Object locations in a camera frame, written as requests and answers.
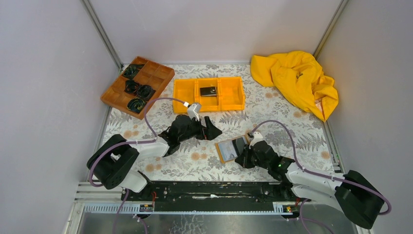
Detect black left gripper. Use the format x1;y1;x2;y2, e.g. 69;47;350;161
178;116;222;143

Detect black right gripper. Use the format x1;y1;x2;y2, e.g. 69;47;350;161
235;144;270;170

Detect yellow leather card holder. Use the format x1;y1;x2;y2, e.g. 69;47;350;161
215;135;249;163

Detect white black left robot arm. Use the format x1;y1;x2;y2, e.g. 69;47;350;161
87;115;222;200

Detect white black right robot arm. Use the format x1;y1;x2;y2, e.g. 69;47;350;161
233;140;384;229

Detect dark card in holder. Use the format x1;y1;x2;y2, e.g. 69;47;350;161
232;136;247;156

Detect black credit card stack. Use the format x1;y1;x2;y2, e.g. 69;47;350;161
200;86;217;97

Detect yellow middle bin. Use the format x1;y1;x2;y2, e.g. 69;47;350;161
195;78;221;112

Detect yellow bin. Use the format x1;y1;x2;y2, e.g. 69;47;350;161
172;79;197;114
195;78;221;112
218;77;245;111

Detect yellow right bin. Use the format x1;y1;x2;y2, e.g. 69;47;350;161
218;77;245;111

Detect floral patterned table mat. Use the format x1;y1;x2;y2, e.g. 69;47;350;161
93;64;338;182

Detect yellow left bin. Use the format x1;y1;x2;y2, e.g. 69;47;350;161
172;79;197;114

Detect orange compartment tray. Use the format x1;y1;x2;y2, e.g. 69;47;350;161
100;56;175;119

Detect yellow crumpled cloth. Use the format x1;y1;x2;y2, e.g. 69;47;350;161
250;51;339;122

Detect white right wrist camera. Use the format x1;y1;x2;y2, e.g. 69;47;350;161
248;131;263;148

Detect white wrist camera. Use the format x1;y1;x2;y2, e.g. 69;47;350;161
187;102;202;121
248;131;263;148

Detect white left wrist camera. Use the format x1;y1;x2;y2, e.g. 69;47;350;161
187;102;202;121

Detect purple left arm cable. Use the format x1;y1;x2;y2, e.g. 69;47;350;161
88;97;191;234

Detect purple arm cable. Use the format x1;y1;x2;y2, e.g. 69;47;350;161
88;97;191;234
248;120;393;234

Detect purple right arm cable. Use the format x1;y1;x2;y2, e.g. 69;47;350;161
248;120;393;234

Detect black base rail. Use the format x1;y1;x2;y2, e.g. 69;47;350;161
121;181;303;212

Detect black coiled strap middle right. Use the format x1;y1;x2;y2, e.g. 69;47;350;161
137;84;156;100

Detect black coiled strap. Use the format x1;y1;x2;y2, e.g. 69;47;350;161
124;79;140;95
122;63;145;80
127;98;148;114
137;84;156;100

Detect black coiled strap bottom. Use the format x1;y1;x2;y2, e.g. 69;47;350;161
127;98;148;114

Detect black coiled strap middle left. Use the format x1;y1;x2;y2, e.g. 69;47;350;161
124;79;140;95

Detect black coiled strap top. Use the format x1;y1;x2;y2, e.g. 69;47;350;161
122;63;145;80

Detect aluminium frame rail front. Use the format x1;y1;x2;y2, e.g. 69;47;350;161
74;182;364;215

